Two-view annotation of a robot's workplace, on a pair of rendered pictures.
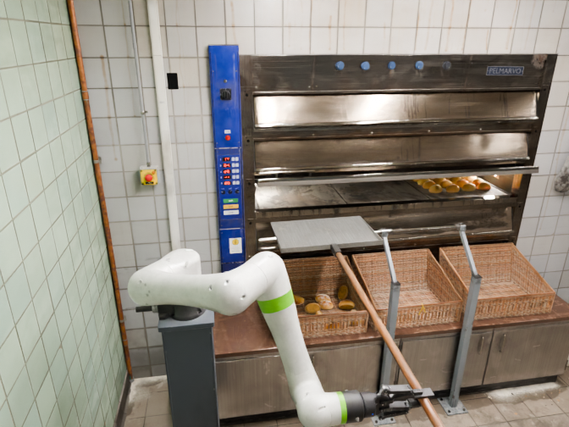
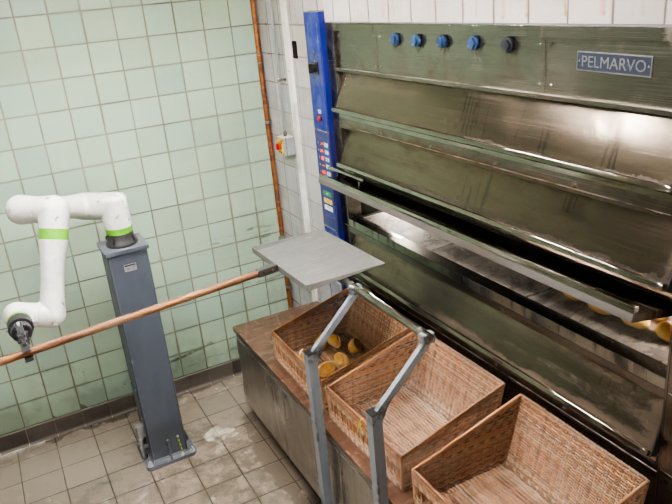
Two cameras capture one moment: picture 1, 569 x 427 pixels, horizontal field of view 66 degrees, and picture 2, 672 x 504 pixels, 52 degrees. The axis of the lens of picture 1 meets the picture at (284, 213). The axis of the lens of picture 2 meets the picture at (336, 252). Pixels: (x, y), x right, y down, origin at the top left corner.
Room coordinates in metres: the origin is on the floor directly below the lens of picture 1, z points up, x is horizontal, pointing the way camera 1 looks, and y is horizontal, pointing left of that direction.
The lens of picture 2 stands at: (1.55, -2.88, 2.26)
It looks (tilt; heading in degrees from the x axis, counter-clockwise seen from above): 21 degrees down; 74
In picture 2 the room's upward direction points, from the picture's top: 5 degrees counter-clockwise
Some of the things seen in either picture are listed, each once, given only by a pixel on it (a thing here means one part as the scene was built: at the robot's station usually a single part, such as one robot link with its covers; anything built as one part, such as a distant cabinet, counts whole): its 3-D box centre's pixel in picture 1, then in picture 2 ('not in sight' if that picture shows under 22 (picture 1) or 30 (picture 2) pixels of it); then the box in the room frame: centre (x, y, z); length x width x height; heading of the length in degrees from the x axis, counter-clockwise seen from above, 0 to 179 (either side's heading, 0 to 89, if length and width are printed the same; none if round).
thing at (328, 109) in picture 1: (401, 108); (459, 113); (2.69, -0.71, 1.80); 1.79 x 0.11 x 0.19; 100
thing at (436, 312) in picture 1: (403, 286); (411, 401); (2.43, -0.76, 0.72); 0.56 x 0.49 x 0.28; 100
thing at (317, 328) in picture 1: (313, 295); (340, 342); (2.33, -0.18, 0.72); 0.56 x 0.49 x 0.28; 98
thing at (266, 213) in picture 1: (390, 205); (468, 278); (2.72, -0.70, 1.16); 1.80 x 0.06 x 0.04; 100
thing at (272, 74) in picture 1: (403, 73); (464, 55); (2.72, -0.70, 1.99); 1.80 x 0.08 x 0.21; 100
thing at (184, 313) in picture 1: (171, 304); (118, 234); (1.45, 0.44, 1.23); 0.26 x 0.15 x 0.06; 100
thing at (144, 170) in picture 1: (149, 175); (286, 145); (2.40, 0.77, 1.46); 0.10 x 0.07 x 0.10; 100
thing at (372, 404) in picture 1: (374, 403); (22, 334); (1.05, -0.28, 1.13); 0.09 x 0.07 x 0.08; 100
